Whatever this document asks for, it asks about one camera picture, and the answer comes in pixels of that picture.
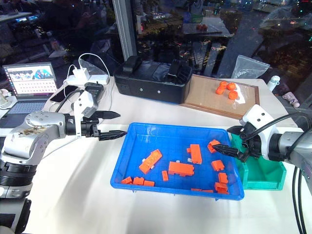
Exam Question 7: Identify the black handheld controller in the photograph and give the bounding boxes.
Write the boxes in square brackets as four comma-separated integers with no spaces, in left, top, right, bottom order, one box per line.
[83,82,105,101]

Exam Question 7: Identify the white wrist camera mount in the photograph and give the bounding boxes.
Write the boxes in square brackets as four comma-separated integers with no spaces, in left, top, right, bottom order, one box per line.
[239,104,278,162]
[72,91,99,138]

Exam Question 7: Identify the large clear zip bag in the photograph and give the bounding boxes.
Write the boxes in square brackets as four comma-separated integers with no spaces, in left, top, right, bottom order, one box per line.
[230,54,271,79]

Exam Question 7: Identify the blue plastic tray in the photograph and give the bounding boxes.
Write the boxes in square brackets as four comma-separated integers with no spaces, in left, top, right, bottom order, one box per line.
[110,122,245,201]

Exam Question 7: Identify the white figurine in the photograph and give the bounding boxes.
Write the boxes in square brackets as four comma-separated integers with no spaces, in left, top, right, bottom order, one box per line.
[0,88,16,109]

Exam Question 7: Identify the large orange flat block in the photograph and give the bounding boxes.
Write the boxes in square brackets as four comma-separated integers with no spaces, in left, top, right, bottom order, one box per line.
[168,161,195,177]

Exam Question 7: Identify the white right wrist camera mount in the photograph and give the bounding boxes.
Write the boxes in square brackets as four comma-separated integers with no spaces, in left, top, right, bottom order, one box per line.
[239,104,278,162]

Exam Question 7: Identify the black hanging robot cables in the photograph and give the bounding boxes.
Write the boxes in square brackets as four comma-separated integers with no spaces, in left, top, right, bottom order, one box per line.
[292,167,309,234]

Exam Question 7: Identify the white charging cable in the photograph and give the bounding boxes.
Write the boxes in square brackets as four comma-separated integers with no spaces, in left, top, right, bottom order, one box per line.
[63,53,113,113]

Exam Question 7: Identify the white charger plug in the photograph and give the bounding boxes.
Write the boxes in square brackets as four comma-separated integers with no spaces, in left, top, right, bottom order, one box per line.
[72,68,90,80]

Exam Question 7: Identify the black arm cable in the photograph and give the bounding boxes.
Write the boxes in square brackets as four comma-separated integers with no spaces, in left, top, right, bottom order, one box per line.
[54,90,85,113]
[243,112,312,148]

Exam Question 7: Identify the white bottle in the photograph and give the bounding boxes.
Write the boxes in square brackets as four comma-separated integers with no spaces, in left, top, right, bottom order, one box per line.
[267,75,281,92]

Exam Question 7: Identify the green plastic bin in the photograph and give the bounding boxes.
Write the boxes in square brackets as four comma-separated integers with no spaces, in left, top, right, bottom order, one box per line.
[230,133,287,192]

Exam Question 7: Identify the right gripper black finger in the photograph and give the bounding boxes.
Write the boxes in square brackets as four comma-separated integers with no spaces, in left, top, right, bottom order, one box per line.
[212,143,250,162]
[226,125,245,135]

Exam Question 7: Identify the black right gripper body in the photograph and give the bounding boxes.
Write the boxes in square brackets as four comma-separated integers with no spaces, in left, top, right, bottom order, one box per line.
[239,122,264,159]

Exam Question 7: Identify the pink cloth item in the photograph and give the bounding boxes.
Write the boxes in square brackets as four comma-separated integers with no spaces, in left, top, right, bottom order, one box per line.
[282,92,301,108]

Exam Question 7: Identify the white power strip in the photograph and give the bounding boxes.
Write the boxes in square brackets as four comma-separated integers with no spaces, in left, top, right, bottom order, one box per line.
[66,74,110,85]

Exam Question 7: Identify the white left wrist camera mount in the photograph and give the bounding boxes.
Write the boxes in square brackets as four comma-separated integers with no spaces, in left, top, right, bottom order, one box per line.
[72,91,99,138]

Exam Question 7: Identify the orange rectangular block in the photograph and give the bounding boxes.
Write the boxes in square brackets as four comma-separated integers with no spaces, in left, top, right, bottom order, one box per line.
[187,144,203,165]

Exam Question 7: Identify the aluminium window post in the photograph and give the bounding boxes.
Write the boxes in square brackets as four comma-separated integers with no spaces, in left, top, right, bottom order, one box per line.
[112,0,137,67]

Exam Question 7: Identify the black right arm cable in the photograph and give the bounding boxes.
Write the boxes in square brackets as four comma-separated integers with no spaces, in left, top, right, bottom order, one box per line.
[243,112,312,148]

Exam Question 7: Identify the long orange studded block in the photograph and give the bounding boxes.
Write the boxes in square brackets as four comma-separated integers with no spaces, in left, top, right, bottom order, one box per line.
[138,149,163,175]

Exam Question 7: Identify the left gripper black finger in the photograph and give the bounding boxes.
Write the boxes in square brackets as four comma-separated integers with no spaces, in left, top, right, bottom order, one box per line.
[98,130,128,142]
[95,110,121,120]

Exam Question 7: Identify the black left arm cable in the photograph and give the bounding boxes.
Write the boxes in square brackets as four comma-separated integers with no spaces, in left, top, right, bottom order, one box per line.
[54,90,85,113]

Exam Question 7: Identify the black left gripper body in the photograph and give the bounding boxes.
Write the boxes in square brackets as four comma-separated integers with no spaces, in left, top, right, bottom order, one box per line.
[80,116,101,138]

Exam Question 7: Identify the open laptop computer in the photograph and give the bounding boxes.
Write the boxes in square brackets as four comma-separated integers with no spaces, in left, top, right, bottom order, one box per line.
[0,62,59,122]

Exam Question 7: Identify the black storage case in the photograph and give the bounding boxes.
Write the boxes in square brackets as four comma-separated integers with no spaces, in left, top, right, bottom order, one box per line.
[113,55,193,104]

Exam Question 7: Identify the grey background table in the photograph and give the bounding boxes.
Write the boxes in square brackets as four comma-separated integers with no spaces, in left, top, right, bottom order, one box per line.
[182,16,235,38]

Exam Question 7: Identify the wooden framed cork board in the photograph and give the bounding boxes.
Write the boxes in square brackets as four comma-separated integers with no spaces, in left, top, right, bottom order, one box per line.
[179,74,260,120]

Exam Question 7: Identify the black smartphone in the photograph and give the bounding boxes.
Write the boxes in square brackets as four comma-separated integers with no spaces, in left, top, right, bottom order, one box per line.
[49,85,79,103]

